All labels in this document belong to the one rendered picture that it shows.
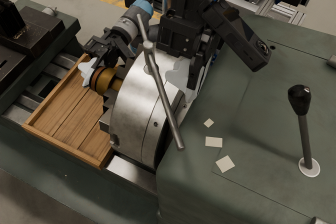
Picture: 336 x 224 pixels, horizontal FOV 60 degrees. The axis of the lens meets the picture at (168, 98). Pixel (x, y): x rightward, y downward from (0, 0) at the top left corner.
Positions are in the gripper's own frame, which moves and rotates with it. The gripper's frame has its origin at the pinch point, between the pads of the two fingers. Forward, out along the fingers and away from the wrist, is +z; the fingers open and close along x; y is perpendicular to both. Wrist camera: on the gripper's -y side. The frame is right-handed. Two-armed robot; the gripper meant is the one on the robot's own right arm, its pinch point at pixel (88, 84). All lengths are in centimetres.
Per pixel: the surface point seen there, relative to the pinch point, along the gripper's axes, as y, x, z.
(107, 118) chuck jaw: -12.6, 4.1, 8.0
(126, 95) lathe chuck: -17.4, 13.1, 4.7
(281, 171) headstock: -51, 17, 8
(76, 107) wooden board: 10.2, -19.7, 0.3
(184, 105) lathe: -28.9, 10.1, -0.6
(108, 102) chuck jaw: -10.0, 3.2, 3.7
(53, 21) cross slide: 36.2, -11.2, -23.3
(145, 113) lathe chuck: -22.8, 12.0, 6.2
